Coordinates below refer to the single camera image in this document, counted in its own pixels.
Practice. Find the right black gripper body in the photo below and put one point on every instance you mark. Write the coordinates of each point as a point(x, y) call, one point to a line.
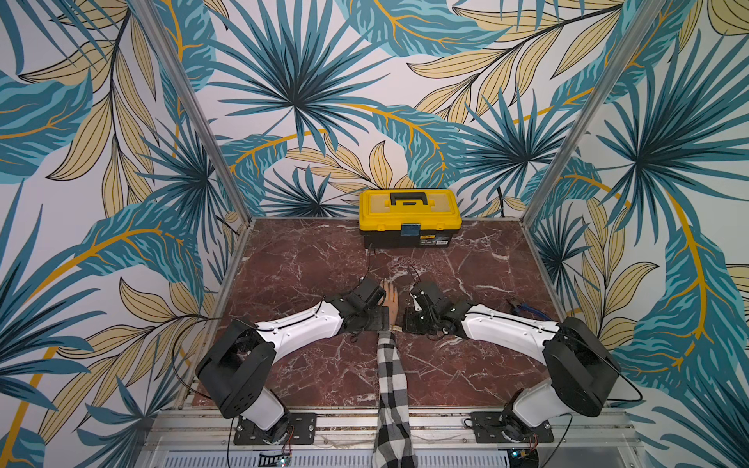
point(413, 320)

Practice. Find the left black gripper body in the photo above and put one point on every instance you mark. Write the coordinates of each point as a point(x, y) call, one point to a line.
point(374, 319)

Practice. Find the checkered sleeve mannequin forearm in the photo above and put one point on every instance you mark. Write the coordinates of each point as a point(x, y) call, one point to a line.
point(393, 444)

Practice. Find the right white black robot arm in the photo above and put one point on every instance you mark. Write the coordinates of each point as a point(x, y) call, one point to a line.
point(581, 371)

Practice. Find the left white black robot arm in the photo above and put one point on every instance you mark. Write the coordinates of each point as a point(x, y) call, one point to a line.
point(235, 369)

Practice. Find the mannequin hand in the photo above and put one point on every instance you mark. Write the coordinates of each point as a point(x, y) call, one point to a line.
point(391, 302)

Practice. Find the yellow black toolbox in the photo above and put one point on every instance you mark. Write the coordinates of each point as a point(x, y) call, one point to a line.
point(408, 218)

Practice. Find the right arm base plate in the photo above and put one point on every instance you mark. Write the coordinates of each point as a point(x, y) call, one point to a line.
point(494, 427)

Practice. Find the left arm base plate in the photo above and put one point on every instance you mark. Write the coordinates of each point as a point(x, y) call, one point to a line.
point(297, 429)

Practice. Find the left aluminium frame post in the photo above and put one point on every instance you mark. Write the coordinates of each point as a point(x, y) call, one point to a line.
point(157, 34)

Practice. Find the aluminium frame post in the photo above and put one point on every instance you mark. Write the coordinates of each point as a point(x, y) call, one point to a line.
point(620, 60)
point(157, 34)

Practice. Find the right aluminium frame post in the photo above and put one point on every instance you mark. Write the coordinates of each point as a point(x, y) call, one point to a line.
point(620, 60)

